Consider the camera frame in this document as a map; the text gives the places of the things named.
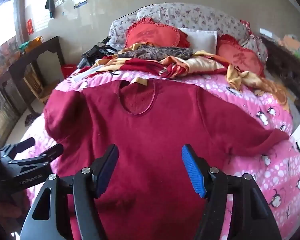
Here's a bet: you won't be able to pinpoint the pile of colourful boxes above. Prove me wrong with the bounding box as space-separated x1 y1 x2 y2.
277 34 300 58

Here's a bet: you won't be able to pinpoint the dark carved wooden cabinet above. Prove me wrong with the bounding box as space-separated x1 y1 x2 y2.
261 35 300 120

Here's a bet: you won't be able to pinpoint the red bag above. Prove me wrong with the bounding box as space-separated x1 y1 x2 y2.
61 64 78 80

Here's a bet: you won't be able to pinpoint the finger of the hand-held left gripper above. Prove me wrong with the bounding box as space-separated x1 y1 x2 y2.
9 143 64 170
0 137 36 157

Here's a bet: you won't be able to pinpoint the dark slippers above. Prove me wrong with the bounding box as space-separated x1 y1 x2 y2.
24 112 37 127

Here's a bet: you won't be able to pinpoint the dark green hanging cloth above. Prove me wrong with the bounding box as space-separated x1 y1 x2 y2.
45 0 56 19

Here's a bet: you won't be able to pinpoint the yellow item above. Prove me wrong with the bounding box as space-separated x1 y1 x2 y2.
27 37 44 49

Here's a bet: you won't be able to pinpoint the red and yellow blanket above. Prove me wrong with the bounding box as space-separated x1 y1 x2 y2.
76 41 290 113

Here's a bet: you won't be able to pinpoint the red heart-shaped pillow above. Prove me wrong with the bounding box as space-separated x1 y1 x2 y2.
125 17 190 49
216 34 268 78

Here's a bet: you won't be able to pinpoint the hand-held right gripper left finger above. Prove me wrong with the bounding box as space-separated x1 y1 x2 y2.
20 144 119 240

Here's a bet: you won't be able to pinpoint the dark wooden table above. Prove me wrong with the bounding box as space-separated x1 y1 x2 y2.
0 36 65 115

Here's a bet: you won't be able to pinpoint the white pillow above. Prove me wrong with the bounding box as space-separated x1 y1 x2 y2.
176 27 218 54

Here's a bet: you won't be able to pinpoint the wooden chair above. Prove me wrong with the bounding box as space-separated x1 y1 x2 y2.
22 65 55 105

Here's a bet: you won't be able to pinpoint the dark red fleece sweater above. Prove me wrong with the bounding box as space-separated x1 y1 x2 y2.
44 79 290 240

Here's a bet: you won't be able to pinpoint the window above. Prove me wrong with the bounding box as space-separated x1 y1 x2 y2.
0 0 23 63

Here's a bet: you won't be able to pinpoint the colourful picture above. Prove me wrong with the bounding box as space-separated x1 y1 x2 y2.
0 36 19 65

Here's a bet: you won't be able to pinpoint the dark patterned cloth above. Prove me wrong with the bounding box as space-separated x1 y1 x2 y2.
117 45 193 61

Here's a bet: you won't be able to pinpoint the white paper strip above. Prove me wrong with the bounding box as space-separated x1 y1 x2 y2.
70 65 108 83

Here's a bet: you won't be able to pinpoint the black device on bed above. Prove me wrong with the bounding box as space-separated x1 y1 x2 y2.
77 37 120 68

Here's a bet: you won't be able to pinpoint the pink penguin print blanket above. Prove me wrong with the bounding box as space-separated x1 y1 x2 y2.
21 65 300 240

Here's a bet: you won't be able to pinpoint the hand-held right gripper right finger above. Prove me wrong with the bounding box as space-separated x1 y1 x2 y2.
181 144 283 240

